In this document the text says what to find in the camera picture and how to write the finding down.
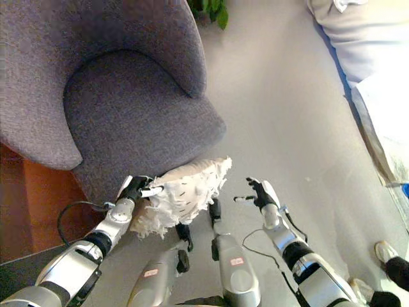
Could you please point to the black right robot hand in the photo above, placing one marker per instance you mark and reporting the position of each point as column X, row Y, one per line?
column 262, row 195

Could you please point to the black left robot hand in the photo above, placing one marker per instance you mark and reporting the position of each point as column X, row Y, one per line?
column 134, row 190

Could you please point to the white fringed pillow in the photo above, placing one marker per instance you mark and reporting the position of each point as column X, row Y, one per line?
column 185, row 195

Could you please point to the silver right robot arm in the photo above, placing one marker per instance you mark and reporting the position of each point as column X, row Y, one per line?
column 306, row 256

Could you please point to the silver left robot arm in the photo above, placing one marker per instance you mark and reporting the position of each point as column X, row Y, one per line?
column 70, row 256

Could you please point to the silver left robot leg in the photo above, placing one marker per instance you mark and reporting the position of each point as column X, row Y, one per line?
column 159, row 272

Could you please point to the grey fabric tub armchair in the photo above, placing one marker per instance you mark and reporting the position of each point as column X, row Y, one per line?
column 105, row 96

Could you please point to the white sneaker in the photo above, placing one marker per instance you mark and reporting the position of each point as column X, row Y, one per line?
column 385, row 251

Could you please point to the dark wooden desk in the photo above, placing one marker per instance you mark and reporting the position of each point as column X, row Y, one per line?
column 22, row 272

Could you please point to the green potted plant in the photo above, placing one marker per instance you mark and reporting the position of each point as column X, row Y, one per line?
column 214, row 11

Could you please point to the white duvet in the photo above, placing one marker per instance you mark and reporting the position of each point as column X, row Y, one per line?
column 367, row 35

